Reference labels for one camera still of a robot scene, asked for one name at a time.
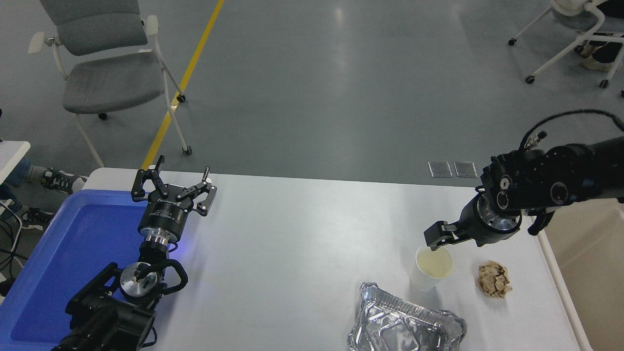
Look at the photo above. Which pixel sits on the large pale bin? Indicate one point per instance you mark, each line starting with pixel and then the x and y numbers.
pixel 590 282

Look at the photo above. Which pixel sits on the blue plastic tray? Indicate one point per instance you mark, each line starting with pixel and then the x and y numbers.
pixel 73 253

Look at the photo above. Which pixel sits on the crumpled tan paper ball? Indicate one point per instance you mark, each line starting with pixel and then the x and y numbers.
pixel 494 280

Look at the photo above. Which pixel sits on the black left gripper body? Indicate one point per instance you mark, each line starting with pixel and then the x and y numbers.
pixel 163 217

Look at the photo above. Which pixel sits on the silver floor plate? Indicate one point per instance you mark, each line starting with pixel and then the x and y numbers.
pixel 439 168
pixel 465 168

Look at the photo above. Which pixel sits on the grey chair with white frame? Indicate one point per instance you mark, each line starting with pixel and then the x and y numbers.
pixel 112 80

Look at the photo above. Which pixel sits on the silver foil tray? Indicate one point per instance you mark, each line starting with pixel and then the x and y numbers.
pixel 399 326

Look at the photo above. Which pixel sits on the small white table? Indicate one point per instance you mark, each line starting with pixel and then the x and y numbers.
pixel 10 156

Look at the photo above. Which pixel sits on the person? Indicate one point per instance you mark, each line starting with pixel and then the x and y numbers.
pixel 61 181
pixel 604 53

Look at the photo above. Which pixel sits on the white paper cup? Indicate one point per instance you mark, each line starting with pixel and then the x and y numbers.
pixel 434 265

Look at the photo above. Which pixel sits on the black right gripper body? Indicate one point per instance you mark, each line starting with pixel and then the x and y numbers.
pixel 470 222

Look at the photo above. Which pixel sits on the white wheeled chair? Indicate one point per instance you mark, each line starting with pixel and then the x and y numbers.
pixel 580 29

